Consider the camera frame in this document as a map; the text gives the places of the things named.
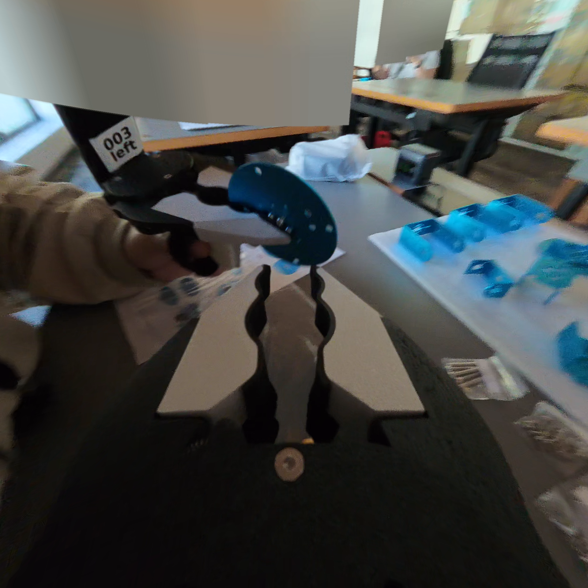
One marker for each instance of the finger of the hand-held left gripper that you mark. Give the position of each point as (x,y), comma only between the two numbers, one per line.
(216,195)
(239,229)

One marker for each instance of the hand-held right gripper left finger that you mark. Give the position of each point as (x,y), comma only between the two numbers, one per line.
(216,363)

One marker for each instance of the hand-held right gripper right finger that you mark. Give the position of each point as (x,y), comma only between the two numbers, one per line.
(367,363)

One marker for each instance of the blue round metal disc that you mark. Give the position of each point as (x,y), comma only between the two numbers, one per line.
(303,216)

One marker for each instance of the person's left forearm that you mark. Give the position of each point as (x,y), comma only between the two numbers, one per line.
(59,239)

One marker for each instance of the wood-edged office desk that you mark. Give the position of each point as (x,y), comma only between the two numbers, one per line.
(229,135)
(436,94)
(565,131)

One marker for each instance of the person's left hand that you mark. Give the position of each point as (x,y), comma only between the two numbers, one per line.
(154,257)

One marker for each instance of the white assembly instruction sheet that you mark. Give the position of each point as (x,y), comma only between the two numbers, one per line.
(147,330)

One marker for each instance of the white foam sheet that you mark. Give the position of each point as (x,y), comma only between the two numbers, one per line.
(459,294)

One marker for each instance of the white plastic-wrapped bundle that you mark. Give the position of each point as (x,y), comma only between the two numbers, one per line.
(330,158)

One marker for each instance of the pile of small screw bags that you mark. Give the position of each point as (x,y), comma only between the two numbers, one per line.
(487,376)

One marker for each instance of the small grey charger device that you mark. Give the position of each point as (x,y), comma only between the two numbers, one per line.
(415,165)

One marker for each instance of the person's beige jacket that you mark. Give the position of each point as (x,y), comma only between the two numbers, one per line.
(13,349)

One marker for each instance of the black office chair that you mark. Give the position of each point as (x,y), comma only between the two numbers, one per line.
(510,59)

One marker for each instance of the stack of cardboard boxes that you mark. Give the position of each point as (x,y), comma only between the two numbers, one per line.
(505,18)

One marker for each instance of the blue metal U bracket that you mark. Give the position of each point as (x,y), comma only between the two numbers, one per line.
(533,209)
(473,220)
(427,239)
(505,213)

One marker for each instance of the small blue U bracket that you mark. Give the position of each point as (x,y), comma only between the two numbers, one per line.
(489,278)

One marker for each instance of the blue angled bracket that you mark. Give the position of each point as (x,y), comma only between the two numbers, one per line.
(546,280)

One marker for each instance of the wide blue perforated bracket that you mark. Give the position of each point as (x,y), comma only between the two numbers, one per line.
(574,353)

